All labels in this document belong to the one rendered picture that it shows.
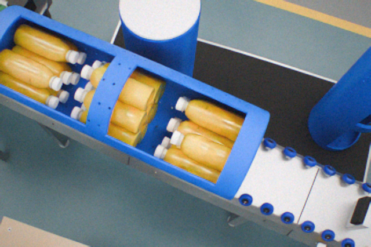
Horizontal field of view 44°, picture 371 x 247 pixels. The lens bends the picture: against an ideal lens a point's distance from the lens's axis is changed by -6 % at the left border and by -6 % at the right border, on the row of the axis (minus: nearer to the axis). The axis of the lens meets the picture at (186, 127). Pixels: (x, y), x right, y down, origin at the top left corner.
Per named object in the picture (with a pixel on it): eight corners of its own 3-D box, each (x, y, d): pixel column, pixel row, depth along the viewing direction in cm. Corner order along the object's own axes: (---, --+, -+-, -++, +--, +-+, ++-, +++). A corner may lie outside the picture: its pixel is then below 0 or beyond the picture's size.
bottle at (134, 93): (155, 83, 135) (93, 57, 136) (144, 105, 132) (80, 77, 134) (155, 94, 141) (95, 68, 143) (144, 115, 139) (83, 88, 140)
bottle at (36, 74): (9, 44, 144) (62, 68, 142) (8, 62, 148) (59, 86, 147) (-5, 54, 138) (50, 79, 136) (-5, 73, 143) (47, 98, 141)
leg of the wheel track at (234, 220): (235, 228, 243) (257, 219, 183) (225, 223, 244) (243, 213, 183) (240, 217, 245) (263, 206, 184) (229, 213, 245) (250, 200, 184)
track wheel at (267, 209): (275, 209, 148) (276, 205, 150) (262, 203, 148) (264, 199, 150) (269, 218, 151) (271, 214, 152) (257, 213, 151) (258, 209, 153)
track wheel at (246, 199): (254, 200, 149) (255, 196, 150) (241, 194, 149) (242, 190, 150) (248, 209, 151) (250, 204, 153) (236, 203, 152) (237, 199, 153)
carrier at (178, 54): (193, 112, 243) (186, 60, 250) (206, 37, 158) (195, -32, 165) (137, 118, 241) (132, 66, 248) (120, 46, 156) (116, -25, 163)
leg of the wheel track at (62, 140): (66, 149, 251) (35, 116, 190) (57, 145, 251) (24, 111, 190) (71, 140, 252) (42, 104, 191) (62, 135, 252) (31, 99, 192)
